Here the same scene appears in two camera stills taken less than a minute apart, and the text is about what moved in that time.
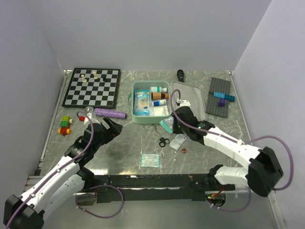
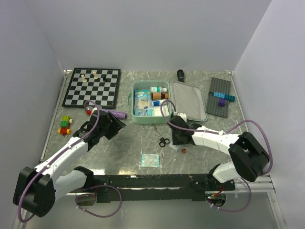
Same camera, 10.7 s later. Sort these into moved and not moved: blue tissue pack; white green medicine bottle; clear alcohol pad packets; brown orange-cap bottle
Moved: clear alcohol pad packets
Not moved: white green medicine bottle; brown orange-cap bottle; blue tissue pack
